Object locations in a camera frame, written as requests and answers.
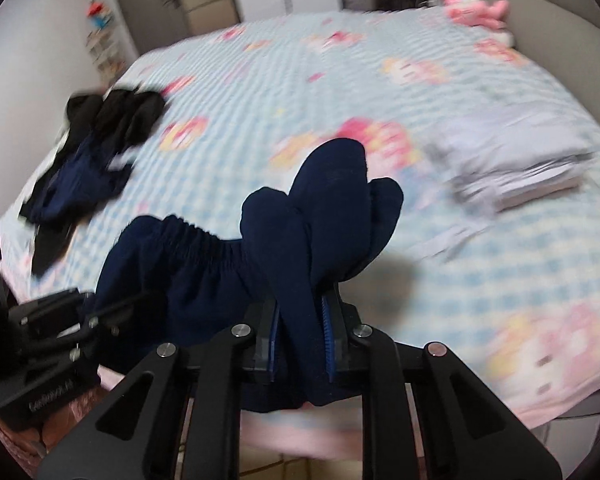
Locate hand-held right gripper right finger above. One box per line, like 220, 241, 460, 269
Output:
321, 285, 563, 480

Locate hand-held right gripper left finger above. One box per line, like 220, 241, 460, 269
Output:
37, 297, 282, 480

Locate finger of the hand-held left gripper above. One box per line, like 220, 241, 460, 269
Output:
24, 294, 151, 377
7, 289, 85, 335

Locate navy striped pants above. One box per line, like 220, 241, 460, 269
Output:
82, 137, 406, 414

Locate navy striped top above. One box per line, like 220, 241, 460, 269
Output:
27, 137, 134, 224

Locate black garment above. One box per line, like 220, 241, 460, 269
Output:
17, 89, 169, 279

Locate checked cartoon print blanket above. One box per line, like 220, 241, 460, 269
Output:
0, 7, 600, 431

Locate white shelf rack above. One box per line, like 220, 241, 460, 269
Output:
85, 27, 132, 87

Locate folded grey garment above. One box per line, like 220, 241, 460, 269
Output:
410, 104, 599, 264

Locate red and blue plush toy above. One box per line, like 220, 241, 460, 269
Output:
87, 0, 112, 29

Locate grey door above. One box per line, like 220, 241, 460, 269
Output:
105, 0, 192, 57

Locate pink plush toy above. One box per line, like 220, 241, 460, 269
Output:
442, 0, 511, 30

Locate grey padded bed headboard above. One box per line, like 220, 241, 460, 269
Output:
445, 0, 600, 142

